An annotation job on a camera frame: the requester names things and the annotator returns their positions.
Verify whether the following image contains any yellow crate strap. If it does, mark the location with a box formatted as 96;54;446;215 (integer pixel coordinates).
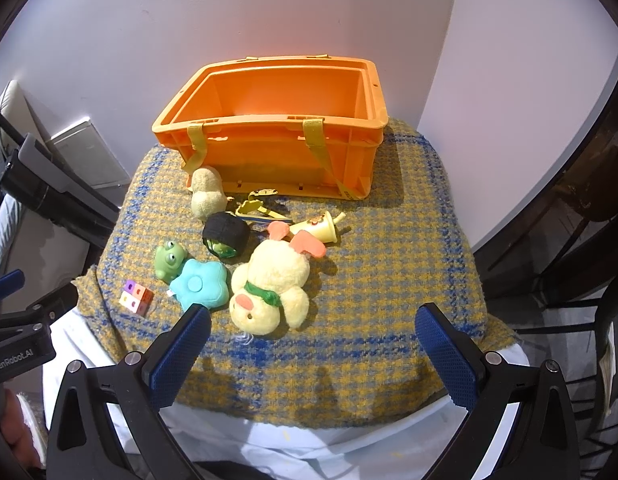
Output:
302;117;371;202
181;120;221;174

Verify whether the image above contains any colourful cube block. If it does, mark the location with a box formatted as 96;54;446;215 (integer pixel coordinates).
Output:
119;280;155;317

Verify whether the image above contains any teal flower plush toy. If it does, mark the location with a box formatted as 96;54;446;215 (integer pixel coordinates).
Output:
169;258;229;309

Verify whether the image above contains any yellow blue plaid blanket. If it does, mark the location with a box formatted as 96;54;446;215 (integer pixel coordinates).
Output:
76;119;520;428

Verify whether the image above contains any dark wooden chair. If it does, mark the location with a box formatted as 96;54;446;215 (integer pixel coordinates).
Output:
473;105;618;480

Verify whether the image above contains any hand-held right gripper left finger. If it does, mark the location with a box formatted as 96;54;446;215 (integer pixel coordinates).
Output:
46;304;212;480

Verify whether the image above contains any black knit covered green ball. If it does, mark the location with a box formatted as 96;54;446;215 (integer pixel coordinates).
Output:
202;212;251;259

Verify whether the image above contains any beige plush toy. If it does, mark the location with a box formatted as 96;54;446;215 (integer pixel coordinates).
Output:
190;165;229;219

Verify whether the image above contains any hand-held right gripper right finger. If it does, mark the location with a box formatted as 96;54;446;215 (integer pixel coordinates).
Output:
414;302;580;480

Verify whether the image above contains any orange plastic crate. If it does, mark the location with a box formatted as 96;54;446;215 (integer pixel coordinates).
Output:
152;54;388;198

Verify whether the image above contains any person's left hand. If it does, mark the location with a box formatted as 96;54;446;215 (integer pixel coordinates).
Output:
0;389;20;447

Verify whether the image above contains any white sheet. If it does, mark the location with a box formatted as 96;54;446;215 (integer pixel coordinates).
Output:
41;305;532;480

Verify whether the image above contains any green frog toy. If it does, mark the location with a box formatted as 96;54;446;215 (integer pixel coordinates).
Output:
155;241;187;281

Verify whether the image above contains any white cushion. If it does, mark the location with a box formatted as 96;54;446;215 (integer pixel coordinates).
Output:
0;80;52;171

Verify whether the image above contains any yellow duck plush toy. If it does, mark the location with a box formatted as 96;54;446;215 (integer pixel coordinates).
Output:
229;222;327;336

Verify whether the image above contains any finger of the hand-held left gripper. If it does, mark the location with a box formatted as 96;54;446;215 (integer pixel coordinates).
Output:
26;282;80;326
0;269;27;306

